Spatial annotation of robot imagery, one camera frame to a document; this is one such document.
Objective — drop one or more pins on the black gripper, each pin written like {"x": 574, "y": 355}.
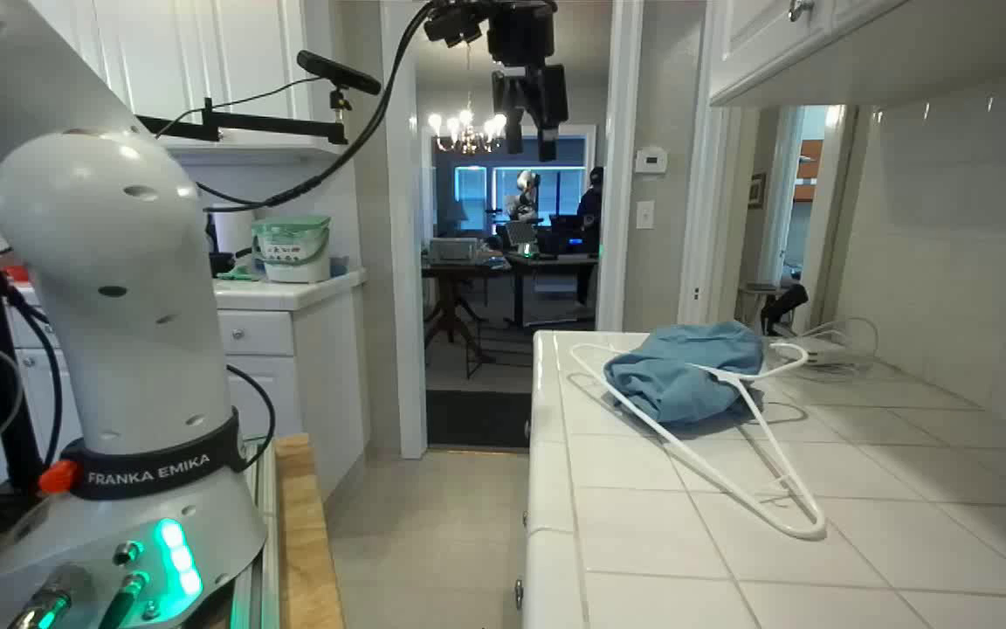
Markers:
{"x": 524, "y": 82}

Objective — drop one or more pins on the white plastic clothes hanger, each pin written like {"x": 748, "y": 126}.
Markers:
{"x": 748, "y": 457}

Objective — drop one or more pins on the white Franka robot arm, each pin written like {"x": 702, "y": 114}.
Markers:
{"x": 121, "y": 300}

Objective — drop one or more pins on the person in light top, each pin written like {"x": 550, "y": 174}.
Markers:
{"x": 521, "y": 195}

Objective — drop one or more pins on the metal cabinet knob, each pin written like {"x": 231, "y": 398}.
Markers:
{"x": 801, "y": 6}

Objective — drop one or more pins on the white base cabinet with drawer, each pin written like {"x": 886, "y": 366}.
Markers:
{"x": 293, "y": 359}

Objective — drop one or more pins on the person in dark clothes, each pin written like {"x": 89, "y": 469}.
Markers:
{"x": 589, "y": 215}

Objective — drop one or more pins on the lit chandelier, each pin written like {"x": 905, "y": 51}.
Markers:
{"x": 466, "y": 126}

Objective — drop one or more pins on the dark dining table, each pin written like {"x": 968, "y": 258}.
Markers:
{"x": 491, "y": 273}

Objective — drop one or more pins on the blue folded cloth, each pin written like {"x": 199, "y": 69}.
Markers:
{"x": 684, "y": 372}

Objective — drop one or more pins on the white bucket with green lid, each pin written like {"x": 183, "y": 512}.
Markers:
{"x": 290, "y": 250}

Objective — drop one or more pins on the small black countertop device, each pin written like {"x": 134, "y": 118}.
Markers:
{"x": 785, "y": 305}

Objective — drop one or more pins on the white wall thermostat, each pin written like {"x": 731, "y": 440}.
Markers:
{"x": 650, "y": 159}

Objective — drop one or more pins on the white light switch plate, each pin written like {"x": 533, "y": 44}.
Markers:
{"x": 645, "y": 215}

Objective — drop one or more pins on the black camera mount boom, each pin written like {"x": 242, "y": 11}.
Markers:
{"x": 259, "y": 118}

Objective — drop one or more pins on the white wall cabinet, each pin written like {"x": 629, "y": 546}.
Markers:
{"x": 854, "y": 47}

